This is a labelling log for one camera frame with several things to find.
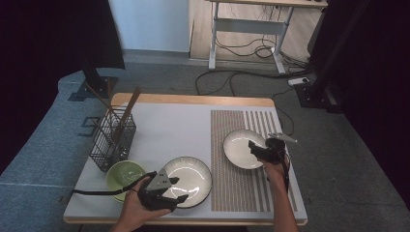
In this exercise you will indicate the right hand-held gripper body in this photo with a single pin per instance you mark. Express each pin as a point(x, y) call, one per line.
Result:
point(275, 150)

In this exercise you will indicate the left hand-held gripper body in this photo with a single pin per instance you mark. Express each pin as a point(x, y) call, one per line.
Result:
point(158, 190)

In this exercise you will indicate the white plate with dark rim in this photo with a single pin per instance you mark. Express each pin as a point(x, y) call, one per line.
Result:
point(193, 180)
point(237, 151)

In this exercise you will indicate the green ceramic bowl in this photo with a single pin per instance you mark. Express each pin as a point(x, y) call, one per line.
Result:
point(122, 174)

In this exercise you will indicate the person's right hand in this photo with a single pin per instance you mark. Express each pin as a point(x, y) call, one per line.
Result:
point(275, 172)

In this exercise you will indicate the person's left hand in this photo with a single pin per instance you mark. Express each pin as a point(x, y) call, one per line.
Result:
point(135, 209)

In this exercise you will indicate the brown striped woven placemat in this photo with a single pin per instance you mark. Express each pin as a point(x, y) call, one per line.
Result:
point(232, 193)

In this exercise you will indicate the white table cover sheet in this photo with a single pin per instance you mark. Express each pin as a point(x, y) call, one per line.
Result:
point(174, 129)

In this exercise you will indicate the black metal stand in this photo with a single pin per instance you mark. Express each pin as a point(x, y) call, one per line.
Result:
point(309, 93)

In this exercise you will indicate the white power strip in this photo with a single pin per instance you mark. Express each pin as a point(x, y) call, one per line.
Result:
point(298, 81)

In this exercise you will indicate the light wooden table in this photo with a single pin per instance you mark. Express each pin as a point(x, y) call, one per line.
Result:
point(193, 99)

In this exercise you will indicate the black curtain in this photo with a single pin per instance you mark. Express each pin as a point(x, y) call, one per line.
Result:
point(48, 48)
point(380, 96)

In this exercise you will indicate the white metal frame desk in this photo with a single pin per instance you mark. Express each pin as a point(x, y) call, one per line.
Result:
point(248, 26)

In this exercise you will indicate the black stand with base plate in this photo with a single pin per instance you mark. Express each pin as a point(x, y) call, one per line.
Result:
point(96, 87)

